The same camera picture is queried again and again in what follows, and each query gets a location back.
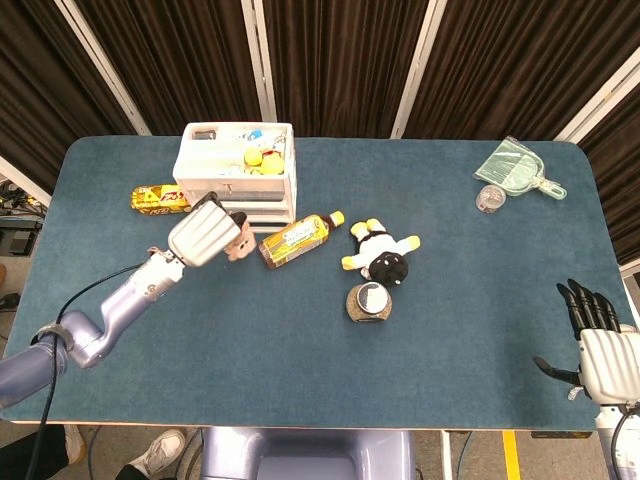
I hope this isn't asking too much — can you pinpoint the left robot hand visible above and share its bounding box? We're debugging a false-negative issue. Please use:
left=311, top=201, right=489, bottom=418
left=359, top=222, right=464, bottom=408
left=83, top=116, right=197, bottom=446
left=166, top=191, right=249, bottom=268

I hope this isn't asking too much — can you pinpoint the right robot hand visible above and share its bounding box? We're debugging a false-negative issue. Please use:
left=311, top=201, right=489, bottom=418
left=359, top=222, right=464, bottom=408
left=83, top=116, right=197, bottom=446
left=532, top=278, right=640, bottom=407

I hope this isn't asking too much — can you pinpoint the small bear keychain plush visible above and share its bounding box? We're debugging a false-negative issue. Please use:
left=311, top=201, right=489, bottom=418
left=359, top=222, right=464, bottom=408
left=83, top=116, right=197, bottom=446
left=223, top=219, right=258, bottom=263

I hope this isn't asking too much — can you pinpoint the yellow snack package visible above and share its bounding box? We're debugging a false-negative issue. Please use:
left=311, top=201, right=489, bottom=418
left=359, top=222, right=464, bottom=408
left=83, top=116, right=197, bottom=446
left=130, top=184, right=194, bottom=217

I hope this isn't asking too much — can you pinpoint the white plastic drawer organizer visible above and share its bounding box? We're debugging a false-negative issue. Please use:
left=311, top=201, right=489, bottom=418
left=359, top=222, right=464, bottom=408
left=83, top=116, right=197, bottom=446
left=172, top=121, right=299, bottom=235

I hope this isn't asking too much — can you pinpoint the yellow label tea bottle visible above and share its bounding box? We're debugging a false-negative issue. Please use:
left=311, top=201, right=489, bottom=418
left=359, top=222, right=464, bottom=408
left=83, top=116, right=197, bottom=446
left=257, top=210, right=346, bottom=271

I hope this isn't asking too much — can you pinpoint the yellow plush toy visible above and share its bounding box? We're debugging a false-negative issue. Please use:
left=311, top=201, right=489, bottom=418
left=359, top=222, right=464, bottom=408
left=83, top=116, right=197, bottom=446
left=258, top=152, right=286, bottom=175

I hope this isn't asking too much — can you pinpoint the blue table mat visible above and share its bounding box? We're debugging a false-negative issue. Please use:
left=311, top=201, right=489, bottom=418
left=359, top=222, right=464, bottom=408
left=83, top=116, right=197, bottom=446
left=0, top=135, right=636, bottom=432

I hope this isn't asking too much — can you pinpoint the black white penguin plush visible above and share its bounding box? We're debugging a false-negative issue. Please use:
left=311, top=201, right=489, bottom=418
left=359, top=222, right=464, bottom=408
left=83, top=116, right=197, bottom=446
left=341, top=217, right=422, bottom=287

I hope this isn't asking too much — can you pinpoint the round speckled jar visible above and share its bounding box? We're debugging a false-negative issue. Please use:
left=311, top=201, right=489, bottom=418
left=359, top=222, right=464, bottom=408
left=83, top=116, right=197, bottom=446
left=345, top=281, right=393, bottom=325

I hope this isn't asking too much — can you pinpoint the small clear plastic cup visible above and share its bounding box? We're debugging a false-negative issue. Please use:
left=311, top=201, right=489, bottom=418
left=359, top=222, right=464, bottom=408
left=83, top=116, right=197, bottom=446
left=475, top=184, right=506, bottom=214

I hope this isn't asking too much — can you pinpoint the green mini dustpan set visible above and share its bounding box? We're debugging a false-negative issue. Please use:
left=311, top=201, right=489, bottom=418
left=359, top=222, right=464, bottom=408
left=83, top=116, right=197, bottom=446
left=473, top=135, right=568, bottom=201

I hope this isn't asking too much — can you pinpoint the white sneaker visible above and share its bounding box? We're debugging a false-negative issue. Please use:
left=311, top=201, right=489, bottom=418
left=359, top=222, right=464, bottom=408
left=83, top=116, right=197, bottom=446
left=133, top=428, right=187, bottom=476

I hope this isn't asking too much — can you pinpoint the robot torso base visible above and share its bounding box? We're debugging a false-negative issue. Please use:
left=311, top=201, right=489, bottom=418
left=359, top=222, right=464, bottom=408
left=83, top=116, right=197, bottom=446
left=199, top=427, right=417, bottom=480

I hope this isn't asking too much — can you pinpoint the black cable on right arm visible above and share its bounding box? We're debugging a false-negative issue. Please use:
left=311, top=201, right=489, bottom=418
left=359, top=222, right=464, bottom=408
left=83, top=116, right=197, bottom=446
left=610, top=405, right=640, bottom=480

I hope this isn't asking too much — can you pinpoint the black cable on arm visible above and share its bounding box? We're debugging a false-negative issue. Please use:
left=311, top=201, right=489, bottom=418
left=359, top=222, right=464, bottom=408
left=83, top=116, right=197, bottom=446
left=610, top=405, right=640, bottom=480
left=23, top=261, right=146, bottom=480

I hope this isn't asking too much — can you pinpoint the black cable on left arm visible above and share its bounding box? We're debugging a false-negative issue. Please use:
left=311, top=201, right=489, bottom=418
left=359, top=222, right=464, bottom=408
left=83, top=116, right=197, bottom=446
left=23, top=261, right=146, bottom=480

